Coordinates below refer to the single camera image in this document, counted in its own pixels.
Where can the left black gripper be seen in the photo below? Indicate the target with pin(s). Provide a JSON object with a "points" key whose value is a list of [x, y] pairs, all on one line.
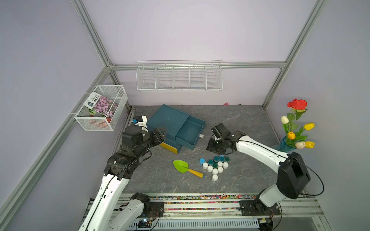
{"points": [[157, 136]]}

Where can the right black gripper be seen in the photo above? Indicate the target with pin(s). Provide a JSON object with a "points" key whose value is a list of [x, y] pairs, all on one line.
{"points": [[209, 146]]}

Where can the teal drawer cabinet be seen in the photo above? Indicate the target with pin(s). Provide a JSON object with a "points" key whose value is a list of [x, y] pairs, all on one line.
{"points": [[169, 118]]}

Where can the light blue paint can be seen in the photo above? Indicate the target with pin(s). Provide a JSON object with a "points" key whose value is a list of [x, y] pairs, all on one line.
{"points": [[202, 161]]}

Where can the teal top drawer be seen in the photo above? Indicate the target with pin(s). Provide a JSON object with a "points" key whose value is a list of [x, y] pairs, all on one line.
{"points": [[189, 134]]}

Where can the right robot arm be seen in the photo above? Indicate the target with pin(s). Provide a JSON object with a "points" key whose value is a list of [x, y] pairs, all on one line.
{"points": [[293, 174]]}

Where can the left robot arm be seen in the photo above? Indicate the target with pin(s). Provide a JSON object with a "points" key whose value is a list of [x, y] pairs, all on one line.
{"points": [[137, 140]]}

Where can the green toy shovel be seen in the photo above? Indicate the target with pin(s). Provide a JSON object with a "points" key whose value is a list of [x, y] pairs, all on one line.
{"points": [[183, 167]]}

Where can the purple flower seed packet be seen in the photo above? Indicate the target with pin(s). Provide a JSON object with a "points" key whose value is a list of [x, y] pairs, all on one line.
{"points": [[98, 104]]}

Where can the colourful pebble tray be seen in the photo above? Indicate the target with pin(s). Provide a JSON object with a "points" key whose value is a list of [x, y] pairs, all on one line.
{"points": [[203, 201]]}

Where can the glass vase with flowers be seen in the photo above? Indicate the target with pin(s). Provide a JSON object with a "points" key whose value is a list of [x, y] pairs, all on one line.
{"points": [[294, 138]]}

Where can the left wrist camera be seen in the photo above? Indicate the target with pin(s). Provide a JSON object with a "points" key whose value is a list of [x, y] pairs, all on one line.
{"points": [[140, 121]]}

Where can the long white wire basket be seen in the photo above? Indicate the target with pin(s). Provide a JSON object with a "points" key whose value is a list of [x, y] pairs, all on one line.
{"points": [[179, 76]]}

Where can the small white wire basket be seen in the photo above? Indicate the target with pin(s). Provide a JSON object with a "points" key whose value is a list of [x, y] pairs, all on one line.
{"points": [[91, 122]]}

